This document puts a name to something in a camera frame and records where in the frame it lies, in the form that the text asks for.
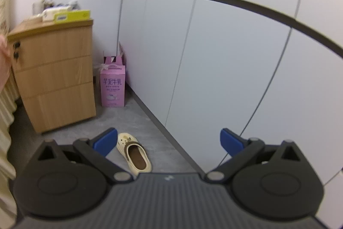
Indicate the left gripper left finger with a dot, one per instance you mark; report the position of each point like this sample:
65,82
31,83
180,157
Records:
94,152

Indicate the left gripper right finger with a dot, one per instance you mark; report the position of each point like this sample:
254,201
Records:
243,152

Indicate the cream clog brown insole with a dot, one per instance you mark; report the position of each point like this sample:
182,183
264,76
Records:
134,154

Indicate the pink milk carton box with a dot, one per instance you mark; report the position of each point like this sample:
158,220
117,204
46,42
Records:
112,80

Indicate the wooden drawer nightstand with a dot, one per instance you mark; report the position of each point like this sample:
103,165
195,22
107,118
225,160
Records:
54,72

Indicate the cream bed skirt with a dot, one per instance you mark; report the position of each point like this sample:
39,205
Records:
9,96

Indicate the white wardrobe doors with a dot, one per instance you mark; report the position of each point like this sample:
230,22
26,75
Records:
265,68

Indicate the keys in drawer lock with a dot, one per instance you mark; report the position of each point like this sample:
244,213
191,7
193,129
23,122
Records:
16,46

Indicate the pink duvet cover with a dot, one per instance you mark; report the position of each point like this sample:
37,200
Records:
5,62

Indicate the yellow box on nightstand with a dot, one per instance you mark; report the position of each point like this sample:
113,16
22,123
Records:
71,16

